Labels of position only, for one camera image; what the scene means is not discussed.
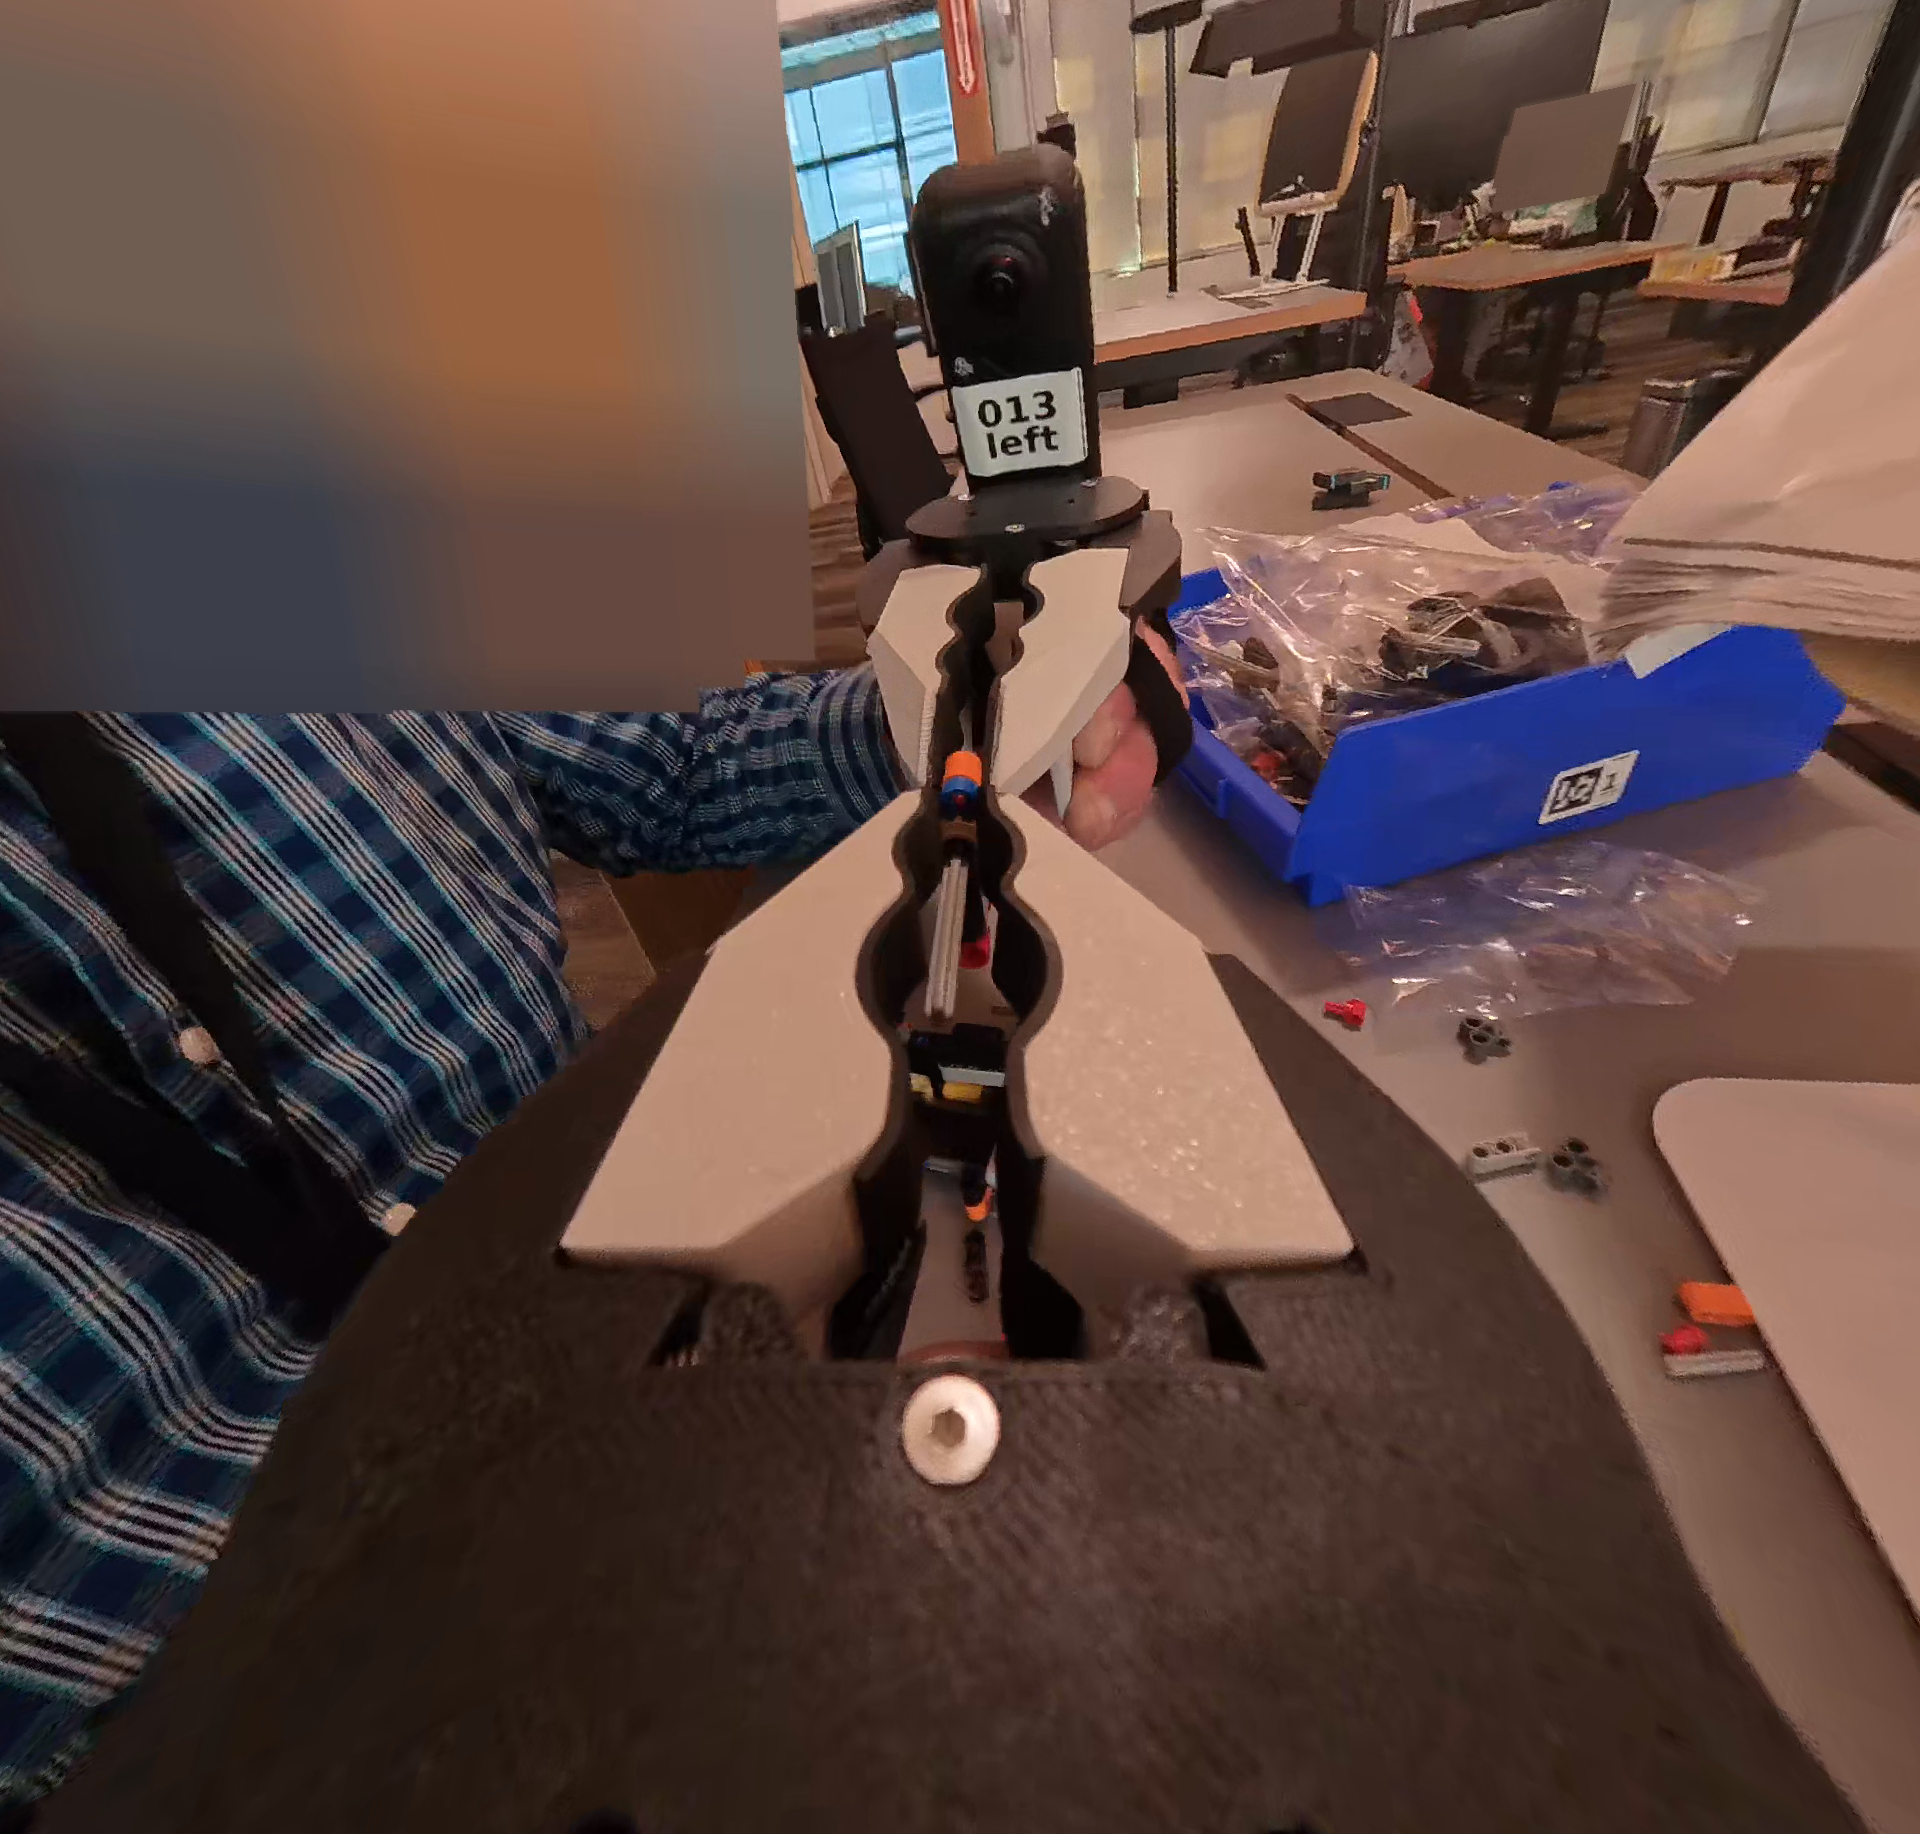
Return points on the open lego instruction booklet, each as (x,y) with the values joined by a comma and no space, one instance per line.
(1765,496)

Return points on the empty clear plastic bag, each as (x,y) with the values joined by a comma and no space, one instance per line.
(1544,920)

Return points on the person's left hand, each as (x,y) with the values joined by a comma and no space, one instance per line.
(1120,791)

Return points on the person's left forearm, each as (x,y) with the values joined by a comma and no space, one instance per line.
(703,791)

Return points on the red and grey lego pin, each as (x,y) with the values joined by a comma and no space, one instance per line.
(1708,1355)

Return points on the small lego gear subassembly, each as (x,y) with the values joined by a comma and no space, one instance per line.
(957,906)

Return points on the black overhead light panel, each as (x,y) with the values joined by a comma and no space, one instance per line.
(1274,24)

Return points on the black and blue small device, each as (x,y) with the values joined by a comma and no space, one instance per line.
(1350,488)

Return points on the clear bags of lego parts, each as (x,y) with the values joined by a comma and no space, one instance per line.
(1350,629)

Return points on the black office chair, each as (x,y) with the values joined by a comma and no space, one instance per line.
(866,424)

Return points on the red hanging sign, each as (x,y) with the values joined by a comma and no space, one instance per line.
(960,24)

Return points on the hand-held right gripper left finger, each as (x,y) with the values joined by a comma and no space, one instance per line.
(751,1098)

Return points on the light grey lego beam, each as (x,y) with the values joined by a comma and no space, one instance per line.
(1500,1160)

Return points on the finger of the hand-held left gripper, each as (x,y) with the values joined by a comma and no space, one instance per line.
(908,662)
(1077,645)

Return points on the person's torso in plaid shirt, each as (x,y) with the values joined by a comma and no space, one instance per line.
(149,1110)

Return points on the orange lego piece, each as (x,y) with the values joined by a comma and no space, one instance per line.
(1716,1302)

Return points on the white book stand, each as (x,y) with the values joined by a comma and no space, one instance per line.
(1811,1231)

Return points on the grey metal tumbler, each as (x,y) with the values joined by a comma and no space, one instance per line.
(1668,424)

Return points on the wooden office desk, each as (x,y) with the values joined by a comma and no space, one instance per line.
(1228,316)
(1517,273)

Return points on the black pole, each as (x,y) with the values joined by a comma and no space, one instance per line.
(1868,105)

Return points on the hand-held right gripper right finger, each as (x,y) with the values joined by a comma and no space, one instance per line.
(1168,1098)

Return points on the dark grey lego connector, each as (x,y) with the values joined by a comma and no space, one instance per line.
(1484,1037)
(1577,1161)

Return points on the black table pad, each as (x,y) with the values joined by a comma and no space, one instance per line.
(1350,410)

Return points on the blue plastic bin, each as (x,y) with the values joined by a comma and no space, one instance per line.
(1471,757)

